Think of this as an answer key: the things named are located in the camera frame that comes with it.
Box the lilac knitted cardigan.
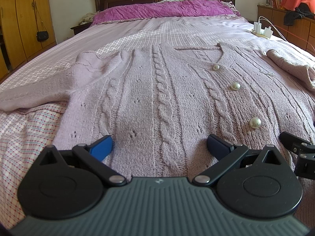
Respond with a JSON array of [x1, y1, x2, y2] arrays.
[[1, 42, 314, 178]]

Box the black clothes on dresser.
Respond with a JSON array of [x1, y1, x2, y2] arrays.
[[283, 3, 314, 26]]

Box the pink checked bed sheet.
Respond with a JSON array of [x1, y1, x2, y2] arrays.
[[1, 16, 314, 228]]

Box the wooden dresser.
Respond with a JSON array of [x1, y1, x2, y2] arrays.
[[257, 5, 314, 55]]

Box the white charger plug right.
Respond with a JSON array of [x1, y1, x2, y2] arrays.
[[263, 27, 273, 38]]

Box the white charger plug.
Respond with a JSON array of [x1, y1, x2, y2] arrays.
[[263, 27, 273, 38], [253, 22, 262, 34]]

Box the beige power strip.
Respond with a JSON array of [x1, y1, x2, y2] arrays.
[[250, 29, 271, 40]]

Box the dark wooden nightstand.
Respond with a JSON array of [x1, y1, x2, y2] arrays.
[[71, 22, 92, 35]]

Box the small black hanging bag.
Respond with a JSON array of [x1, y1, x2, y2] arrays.
[[31, 0, 49, 43]]

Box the crumpled cloth on nightstand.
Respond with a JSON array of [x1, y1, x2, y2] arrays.
[[78, 11, 99, 26]]

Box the magenta crinkled pillow cover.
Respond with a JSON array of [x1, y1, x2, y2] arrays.
[[92, 0, 241, 26]]

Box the books on dresser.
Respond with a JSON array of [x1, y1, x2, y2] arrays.
[[267, 0, 282, 9]]

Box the yellow wooden wardrobe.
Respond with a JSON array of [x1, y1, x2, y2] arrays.
[[1, 0, 57, 82]]

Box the red orange cable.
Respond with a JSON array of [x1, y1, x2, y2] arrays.
[[273, 23, 315, 54]]

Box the white charging cable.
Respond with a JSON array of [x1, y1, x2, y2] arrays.
[[257, 15, 288, 42]]

